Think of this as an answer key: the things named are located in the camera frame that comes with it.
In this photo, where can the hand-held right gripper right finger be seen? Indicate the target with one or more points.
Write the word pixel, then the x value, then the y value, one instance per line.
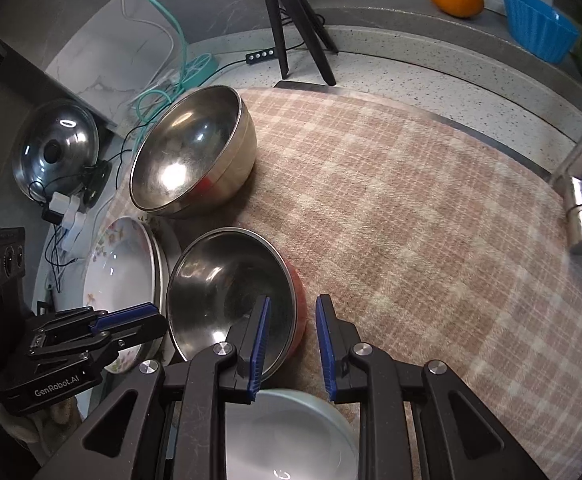
pixel 327 350

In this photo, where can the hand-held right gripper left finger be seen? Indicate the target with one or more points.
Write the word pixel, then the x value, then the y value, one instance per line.
pixel 257 350

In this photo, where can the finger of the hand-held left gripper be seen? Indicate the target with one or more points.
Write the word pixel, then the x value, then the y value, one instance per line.
pixel 121 317
pixel 141 332

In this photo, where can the white plate pale flowers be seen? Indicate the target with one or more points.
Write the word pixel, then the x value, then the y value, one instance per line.
pixel 121 280

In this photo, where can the steel bowl red outside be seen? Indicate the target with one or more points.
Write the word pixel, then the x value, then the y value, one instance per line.
pixel 211 300

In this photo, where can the pale blue ceramic bowl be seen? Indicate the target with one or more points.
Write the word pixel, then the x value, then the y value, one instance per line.
pixel 291 440

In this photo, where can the silver steel bowl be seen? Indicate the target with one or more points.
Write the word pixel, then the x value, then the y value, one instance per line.
pixel 186 160

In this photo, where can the person's left hand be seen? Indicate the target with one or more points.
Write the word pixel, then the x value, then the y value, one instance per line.
pixel 63 410

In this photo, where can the white power adapter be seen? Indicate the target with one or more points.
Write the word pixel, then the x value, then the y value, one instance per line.
pixel 63 203
pixel 76 221

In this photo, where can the checkered beige cloth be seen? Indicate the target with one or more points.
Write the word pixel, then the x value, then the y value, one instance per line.
pixel 421 260

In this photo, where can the black round plug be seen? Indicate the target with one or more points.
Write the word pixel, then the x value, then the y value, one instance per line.
pixel 95 182

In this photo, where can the black tripod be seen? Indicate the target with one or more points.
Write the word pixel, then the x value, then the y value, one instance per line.
pixel 278 25

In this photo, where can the blue ribbed plastic bowl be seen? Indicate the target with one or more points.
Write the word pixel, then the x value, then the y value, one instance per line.
pixel 536 30

